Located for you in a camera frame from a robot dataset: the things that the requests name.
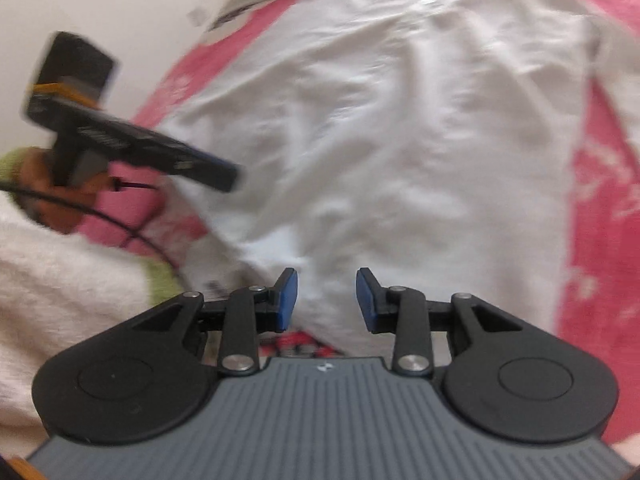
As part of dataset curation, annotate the white shirt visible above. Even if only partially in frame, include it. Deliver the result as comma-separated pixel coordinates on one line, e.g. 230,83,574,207
132,0,617,356

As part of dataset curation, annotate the black cable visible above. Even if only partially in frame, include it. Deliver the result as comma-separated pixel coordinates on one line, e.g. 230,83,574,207
0,179,183,281

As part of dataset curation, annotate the pink floral blanket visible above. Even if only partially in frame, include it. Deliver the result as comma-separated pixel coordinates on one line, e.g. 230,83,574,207
90,0,640,446

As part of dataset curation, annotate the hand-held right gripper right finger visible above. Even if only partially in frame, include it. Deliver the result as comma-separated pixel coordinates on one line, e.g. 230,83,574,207
355,268,526,377

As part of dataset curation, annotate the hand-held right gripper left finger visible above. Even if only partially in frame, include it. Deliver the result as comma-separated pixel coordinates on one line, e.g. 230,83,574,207
125,267,299,377

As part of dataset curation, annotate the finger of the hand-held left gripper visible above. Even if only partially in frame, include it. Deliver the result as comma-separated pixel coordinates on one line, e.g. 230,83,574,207
175,147,244,194

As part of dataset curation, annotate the person's left forearm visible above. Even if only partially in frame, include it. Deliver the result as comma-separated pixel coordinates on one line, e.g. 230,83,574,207
0,147,186,428

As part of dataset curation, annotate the person's left hand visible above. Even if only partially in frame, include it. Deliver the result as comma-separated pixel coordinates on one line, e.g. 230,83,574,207
17,147,110,235

